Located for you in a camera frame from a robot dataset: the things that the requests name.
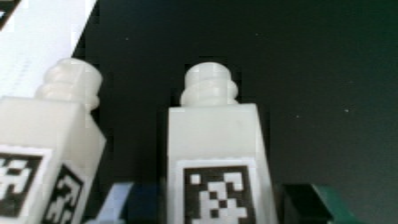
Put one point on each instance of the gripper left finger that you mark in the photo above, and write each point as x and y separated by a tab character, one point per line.
130	205

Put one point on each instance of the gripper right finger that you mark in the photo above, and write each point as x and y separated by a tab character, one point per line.
311	205

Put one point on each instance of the white leg with tags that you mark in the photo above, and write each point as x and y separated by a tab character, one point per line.
218	186

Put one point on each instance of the white sheet with tags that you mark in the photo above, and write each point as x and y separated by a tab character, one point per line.
41	28

